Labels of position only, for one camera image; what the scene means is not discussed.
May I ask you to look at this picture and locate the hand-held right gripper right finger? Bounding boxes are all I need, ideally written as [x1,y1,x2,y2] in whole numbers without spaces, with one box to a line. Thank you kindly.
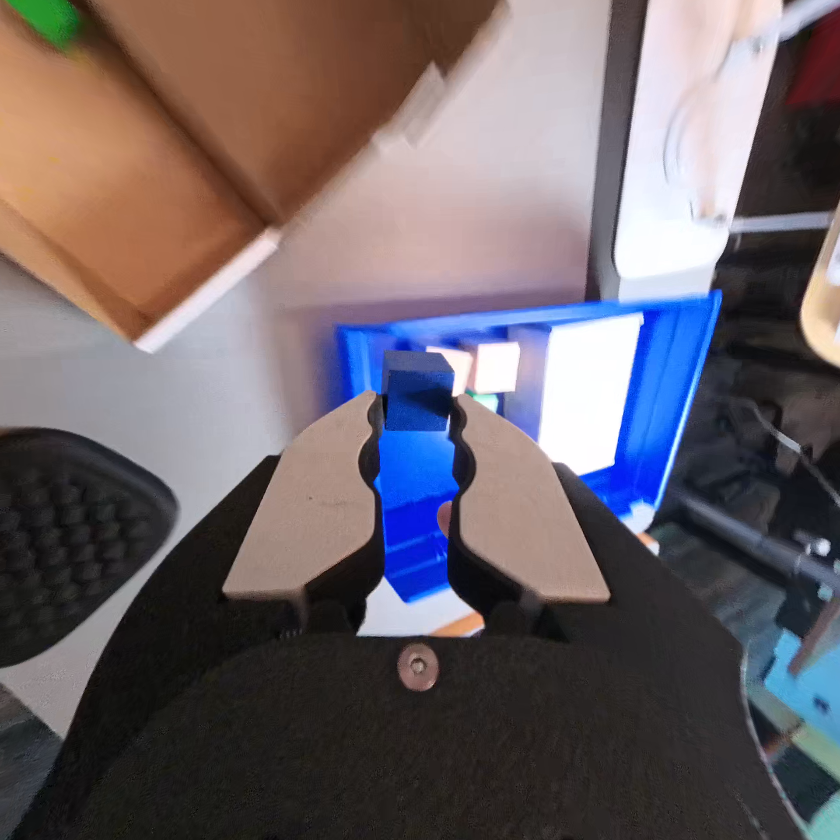
[446,394,611,608]

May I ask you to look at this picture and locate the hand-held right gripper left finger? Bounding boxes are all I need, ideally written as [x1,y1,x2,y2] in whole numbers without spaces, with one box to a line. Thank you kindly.
[223,392,386,605]

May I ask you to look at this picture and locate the white cardboard mailer box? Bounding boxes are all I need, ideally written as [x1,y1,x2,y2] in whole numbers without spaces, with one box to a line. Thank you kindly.
[535,314,645,476]
[0,0,513,355]

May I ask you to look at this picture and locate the plain wooden cube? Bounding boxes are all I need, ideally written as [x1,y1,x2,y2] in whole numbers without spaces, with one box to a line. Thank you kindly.
[472,341,521,393]

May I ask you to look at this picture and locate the wooden cube with blue mark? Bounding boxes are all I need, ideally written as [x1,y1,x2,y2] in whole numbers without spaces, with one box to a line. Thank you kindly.
[427,346,475,395]

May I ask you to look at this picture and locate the blue plastic bin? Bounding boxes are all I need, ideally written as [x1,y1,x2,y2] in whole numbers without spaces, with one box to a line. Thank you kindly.
[336,290,723,603]

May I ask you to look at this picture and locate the small green wooden cube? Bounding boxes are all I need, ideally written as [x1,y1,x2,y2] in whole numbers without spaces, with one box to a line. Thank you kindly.
[13,0,83,50]

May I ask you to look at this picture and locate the grey desk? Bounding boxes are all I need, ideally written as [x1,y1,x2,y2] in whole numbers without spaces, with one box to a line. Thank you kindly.
[0,0,657,736]

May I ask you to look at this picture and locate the black chair armrest pad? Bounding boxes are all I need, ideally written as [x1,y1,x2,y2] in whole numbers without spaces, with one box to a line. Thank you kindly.
[0,428,179,668]

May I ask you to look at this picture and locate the wooden board document stand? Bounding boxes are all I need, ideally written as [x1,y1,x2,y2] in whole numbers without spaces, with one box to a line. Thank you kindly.
[612,0,840,368]

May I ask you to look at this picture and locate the red backpack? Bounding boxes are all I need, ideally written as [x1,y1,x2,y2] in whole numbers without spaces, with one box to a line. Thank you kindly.
[787,13,840,109]

